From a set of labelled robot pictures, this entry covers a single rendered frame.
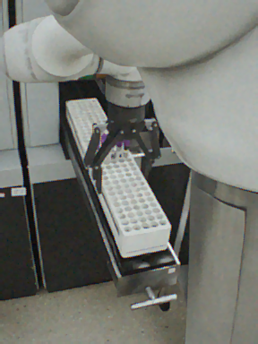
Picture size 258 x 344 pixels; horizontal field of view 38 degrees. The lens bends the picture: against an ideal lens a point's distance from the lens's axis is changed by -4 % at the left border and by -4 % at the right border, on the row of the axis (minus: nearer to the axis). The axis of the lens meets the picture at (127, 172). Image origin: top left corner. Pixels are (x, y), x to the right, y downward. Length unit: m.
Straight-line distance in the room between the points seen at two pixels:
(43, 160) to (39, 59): 0.63
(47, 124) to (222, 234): 1.08
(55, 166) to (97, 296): 0.73
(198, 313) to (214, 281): 0.03
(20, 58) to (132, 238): 0.39
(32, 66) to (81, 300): 1.26
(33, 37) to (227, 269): 0.51
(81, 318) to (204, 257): 1.51
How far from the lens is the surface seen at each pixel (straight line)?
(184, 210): 1.27
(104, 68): 0.68
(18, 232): 1.36
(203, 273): 0.18
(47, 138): 1.24
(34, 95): 1.16
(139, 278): 0.81
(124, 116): 0.76
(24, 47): 0.63
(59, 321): 1.67
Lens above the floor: 1.43
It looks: 37 degrees down
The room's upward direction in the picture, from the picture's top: 5 degrees clockwise
